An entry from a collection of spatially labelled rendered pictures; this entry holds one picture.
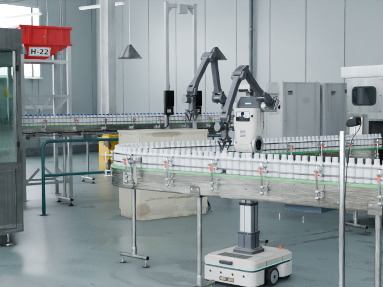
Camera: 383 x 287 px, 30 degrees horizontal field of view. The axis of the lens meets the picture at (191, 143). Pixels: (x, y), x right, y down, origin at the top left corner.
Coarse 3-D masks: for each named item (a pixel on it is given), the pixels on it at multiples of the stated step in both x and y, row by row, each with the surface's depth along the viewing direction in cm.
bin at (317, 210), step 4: (288, 204) 540; (292, 204) 537; (288, 208) 540; (292, 208) 538; (296, 208) 535; (300, 208) 533; (304, 208) 531; (308, 208) 529; (312, 208) 527; (316, 208) 525; (320, 208) 523; (324, 208) 526; (328, 208) 531; (332, 208) 536; (284, 212) 531; (316, 212) 525; (320, 212) 523; (280, 216) 527; (304, 216) 514
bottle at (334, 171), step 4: (332, 160) 488; (336, 160) 486; (332, 164) 486; (336, 164) 485; (332, 168) 487; (336, 168) 486; (332, 172) 487; (336, 172) 486; (332, 180) 487; (336, 180) 486
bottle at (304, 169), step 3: (303, 156) 502; (306, 156) 501; (303, 159) 502; (306, 159) 501; (303, 162) 501; (306, 162) 500; (303, 165) 501; (300, 168) 504; (303, 168) 501; (306, 168) 500; (300, 171) 504; (303, 171) 501; (306, 171) 500; (300, 177) 504; (303, 177) 501; (306, 177) 501
